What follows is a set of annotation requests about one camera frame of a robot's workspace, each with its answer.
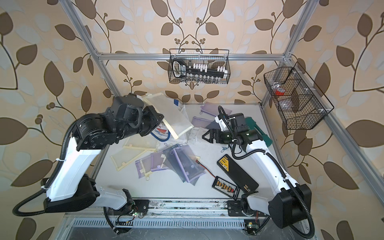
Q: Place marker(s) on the dark blue mesh pouch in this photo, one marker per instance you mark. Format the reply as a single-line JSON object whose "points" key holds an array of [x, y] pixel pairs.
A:
{"points": [[171, 161]]}

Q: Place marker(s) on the yellow trimmed mesh pouch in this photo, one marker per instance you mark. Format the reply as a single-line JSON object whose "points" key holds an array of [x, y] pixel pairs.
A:
{"points": [[171, 115]]}

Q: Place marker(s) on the black box yellow label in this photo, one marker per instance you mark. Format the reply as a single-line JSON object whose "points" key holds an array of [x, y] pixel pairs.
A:
{"points": [[239, 176]]}

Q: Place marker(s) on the purple mesh pouch near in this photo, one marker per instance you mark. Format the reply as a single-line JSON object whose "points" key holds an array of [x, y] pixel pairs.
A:
{"points": [[204, 123]]}

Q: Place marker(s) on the black charger board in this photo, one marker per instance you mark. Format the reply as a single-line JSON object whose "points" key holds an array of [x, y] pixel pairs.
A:
{"points": [[228, 189]]}

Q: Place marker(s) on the yellow mesh pouch left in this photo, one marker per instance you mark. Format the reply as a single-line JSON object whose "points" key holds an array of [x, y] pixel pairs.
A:
{"points": [[134, 149]]}

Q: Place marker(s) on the small purple yellow pouch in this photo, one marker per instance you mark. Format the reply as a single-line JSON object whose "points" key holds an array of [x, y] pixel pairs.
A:
{"points": [[152, 163]]}

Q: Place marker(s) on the green plastic tool case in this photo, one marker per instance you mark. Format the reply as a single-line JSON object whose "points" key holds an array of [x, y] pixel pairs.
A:
{"points": [[253, 126]]}

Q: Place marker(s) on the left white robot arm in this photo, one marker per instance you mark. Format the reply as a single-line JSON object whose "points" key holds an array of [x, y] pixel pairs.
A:
{"points": [[69, 188]]}

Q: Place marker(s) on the purple mesh pouch far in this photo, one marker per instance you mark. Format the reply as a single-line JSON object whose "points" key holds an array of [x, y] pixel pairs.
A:
{"points": [[210, 109]]}

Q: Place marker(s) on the aluminium frame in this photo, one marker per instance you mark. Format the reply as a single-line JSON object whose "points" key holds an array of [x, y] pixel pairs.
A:
{"points": [[347, 36]]}

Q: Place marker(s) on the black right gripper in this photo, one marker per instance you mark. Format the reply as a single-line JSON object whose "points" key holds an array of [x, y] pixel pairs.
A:
{"points": [[211, 140]]}

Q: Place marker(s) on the purple mesh pouch pile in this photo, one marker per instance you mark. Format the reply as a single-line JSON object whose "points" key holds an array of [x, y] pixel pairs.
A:
{"points": [[191, 171]]}

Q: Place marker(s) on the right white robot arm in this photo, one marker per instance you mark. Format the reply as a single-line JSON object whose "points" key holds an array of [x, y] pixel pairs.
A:
{"points": [[290, 205]]}

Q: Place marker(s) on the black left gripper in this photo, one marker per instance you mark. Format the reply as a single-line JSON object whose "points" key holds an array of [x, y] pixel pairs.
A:
{"points": [[152, 115]]}

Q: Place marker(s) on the black wire basket back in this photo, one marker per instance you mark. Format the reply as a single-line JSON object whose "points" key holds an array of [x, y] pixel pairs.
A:
{"points": [[199, 66]]}

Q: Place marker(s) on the black wire basket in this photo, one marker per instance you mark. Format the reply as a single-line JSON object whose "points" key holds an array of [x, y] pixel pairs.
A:
{"points": [[199, 66], [301, 100]]}

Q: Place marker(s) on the black wire basket right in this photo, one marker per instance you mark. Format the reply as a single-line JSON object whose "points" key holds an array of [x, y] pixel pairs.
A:
{"points": [[301, 100]]}

